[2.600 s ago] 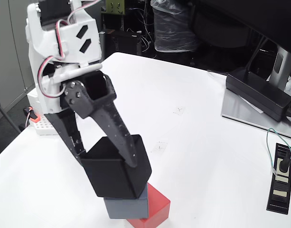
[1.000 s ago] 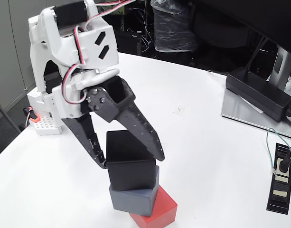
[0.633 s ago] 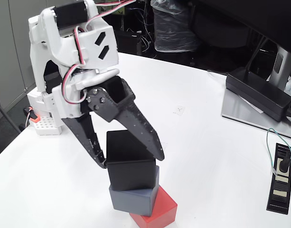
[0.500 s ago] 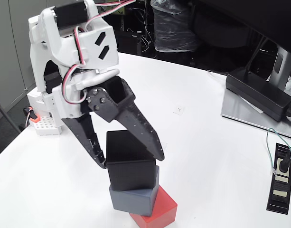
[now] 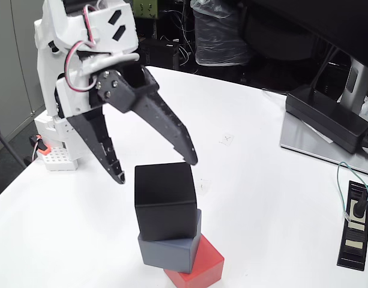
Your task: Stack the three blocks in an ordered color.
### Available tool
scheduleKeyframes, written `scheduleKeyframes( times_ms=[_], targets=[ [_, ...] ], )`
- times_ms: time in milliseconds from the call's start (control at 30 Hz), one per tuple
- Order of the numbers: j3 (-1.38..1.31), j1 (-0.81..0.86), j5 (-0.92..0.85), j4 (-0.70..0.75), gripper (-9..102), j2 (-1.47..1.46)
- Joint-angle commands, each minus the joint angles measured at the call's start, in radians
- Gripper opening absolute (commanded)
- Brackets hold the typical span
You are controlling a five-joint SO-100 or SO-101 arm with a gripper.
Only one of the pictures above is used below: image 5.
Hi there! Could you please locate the black block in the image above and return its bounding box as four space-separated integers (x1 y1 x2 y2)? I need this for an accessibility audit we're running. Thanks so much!
134 161 198 242

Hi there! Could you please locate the grey block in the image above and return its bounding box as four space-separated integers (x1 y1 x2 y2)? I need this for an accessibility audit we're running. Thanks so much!
137 209 202 274

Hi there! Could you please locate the white perforated table clamp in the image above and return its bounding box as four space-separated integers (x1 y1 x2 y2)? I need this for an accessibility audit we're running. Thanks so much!
41 146 79 172

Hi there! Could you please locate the black computer case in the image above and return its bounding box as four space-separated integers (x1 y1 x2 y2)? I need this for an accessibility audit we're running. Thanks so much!
140 38 180 70

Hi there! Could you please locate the clear tape with scribble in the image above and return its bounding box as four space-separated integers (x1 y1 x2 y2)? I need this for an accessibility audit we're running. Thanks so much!
197 179 213 196

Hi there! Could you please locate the plastic-wrapped black bin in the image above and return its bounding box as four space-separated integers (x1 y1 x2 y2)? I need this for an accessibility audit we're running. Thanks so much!
190 0 252 67

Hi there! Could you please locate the green circuit board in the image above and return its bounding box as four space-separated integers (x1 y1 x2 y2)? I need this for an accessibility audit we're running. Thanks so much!
132 0 157 19

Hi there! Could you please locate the red block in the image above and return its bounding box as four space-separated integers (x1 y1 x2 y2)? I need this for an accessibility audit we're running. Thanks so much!
163 234 225 288

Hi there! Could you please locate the black power adapter brick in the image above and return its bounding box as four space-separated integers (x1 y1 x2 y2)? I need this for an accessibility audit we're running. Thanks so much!
285 84 368 154

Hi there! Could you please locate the white paper sheet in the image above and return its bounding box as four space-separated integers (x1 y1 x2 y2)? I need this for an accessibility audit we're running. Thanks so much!
303 119 334 145

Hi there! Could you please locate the silver monitor stand neck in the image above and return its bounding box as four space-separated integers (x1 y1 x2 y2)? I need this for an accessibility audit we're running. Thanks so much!
336 56 368 116

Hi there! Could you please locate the black monitor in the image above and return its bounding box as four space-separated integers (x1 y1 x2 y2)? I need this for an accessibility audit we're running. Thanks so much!
240 0 368 73

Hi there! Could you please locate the black power plug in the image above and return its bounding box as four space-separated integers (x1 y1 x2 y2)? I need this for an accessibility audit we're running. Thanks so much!
351 182 368 218

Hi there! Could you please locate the black power strip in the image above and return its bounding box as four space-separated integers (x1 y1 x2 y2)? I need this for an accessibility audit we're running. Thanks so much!
336 180 368 272

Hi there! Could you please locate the orange clip with wires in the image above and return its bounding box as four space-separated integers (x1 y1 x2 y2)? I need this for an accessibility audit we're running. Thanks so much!
29 134 51 155

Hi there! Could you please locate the silver monitor base plate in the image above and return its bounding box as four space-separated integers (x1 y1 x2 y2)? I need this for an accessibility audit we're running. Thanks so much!
279 111 368 177

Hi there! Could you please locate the thin green wire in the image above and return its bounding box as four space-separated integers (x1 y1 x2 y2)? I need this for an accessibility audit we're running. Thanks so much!
336 161 368 223

